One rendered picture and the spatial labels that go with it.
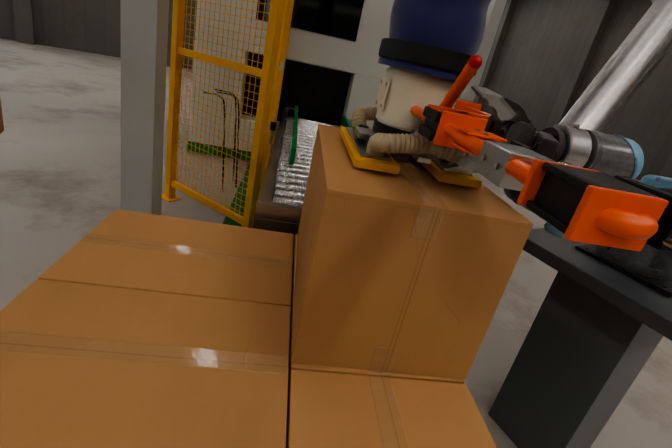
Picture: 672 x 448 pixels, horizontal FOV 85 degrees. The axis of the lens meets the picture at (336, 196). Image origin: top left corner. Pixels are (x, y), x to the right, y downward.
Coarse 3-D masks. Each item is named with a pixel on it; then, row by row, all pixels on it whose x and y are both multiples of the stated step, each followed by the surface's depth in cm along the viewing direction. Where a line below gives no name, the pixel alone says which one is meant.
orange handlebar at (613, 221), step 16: (416, 112) 78; (480, 112) 108; (448, 128) 62; (464, 128) 57; (464, 144) 55; (480, 144) 51; (512, 160) 44; (512, 176) 43; (608, 208) 31; (608, 224) 30; (624, 224) 30; (640, 224) 30; (656, 224) 30
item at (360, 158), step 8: (344, 128) 105; (352, 128) 105; (368, 128) 98; (344, 136) 97; (352, 136) 94; (352, 144) 88; (360, 144) 88; (352, 152) 82; (360, 152) 80; (352, 160) 80; (360, 160) 77; (368, 160) 77; (376, 160) 79; (384, 160) 80; (392, 160) 82; (368, 168) 78; (376, 168) 78; (384, 168) 78; (392, 168) 78
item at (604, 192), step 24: (552, 168) 36; (576, 168) 37; (528, 192) 38; (552, 192) 36; (576, 192) 33; (600, 192) 30; (624, 192) 30; (648, 192) 33; (552, 216) 35; (576, 216) 31; (576, 240) 32; (600, 240) 32; (624, 240) 32
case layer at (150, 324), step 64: (64, 256) 95; (128, 256) 100; (192, 256) 106; (256, 256) 113; (0, 320) 73; (64, 320) 76; (128, 320) 80; (192, 320) 84; (256, 320) 88; (0, 384) 62; (64, 384) 64; (128, 384) 66; (192, 384) 69; (256, 384) 72; (320, 384) 75; (384, 384) 78; (448, 384) 81
